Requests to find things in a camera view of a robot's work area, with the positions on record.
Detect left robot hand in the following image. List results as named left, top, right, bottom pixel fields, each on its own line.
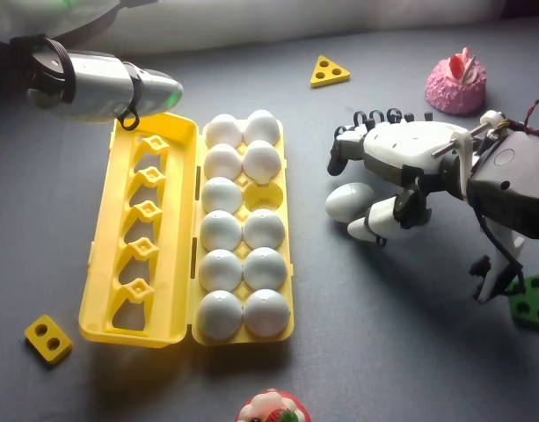
left=0, top=0, right=185, bottom=132

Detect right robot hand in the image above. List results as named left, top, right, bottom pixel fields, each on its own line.
left=326, top=107, right=477, bottom=246

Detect yellow egg carton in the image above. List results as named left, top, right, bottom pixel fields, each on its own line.
left=78, top=112, right=295, bottom=349

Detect pink toy cake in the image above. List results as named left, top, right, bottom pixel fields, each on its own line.
left=425, top=47, right=488, bottom=116

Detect yellow triangle block three holes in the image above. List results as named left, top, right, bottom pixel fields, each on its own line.
left=310, top=55, right=352, bottom=89

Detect white cloth backdrop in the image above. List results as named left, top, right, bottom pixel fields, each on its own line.
left=106, top=0, right=539, bottom=56

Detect green pentagon block five holes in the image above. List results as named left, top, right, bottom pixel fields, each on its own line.
left=506, top=274, right=539, bottom=333

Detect yellow rectangle block two holes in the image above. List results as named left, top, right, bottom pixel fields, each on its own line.
left=24, top=314, right=75, bottom=366

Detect toy cake with strawberry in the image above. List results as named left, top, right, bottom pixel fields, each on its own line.
left=233, top=389, right=314, bottom=422

